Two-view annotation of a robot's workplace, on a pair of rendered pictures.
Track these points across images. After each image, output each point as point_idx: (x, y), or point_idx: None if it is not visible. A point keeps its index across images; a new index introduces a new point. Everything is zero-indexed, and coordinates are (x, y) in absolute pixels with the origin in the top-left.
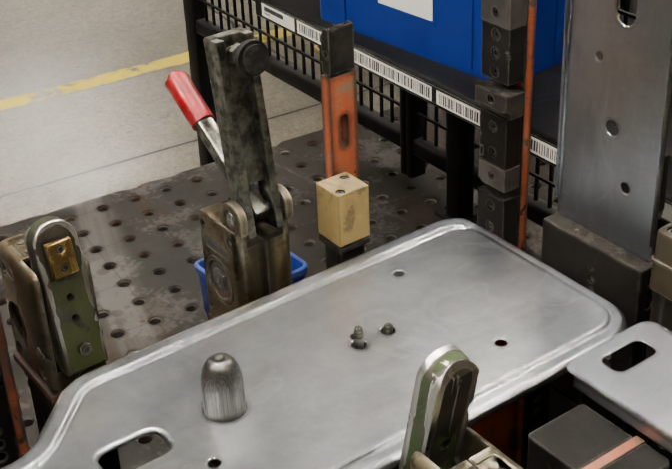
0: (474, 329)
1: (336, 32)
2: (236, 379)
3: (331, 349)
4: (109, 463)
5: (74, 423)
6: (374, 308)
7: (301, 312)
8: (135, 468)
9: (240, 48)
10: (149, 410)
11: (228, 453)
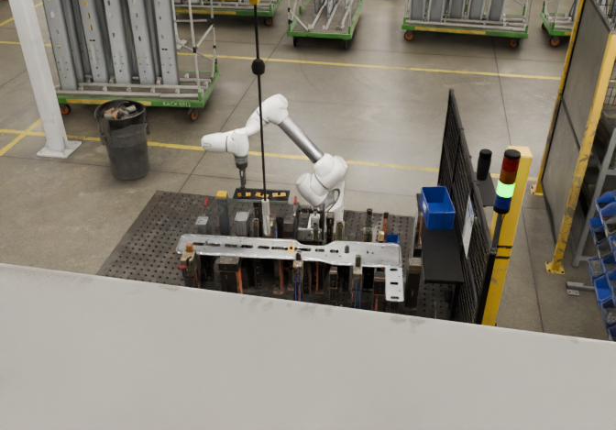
0: (381, 258)
1: (385, 213)
2: (347, 248)
3: (364, 251)
4: None
5: (331, 245)
6: (374, 249)
7: (366, 246)
8: None
9: (368, 211)
10: (339, 248)
11: (342, 256)
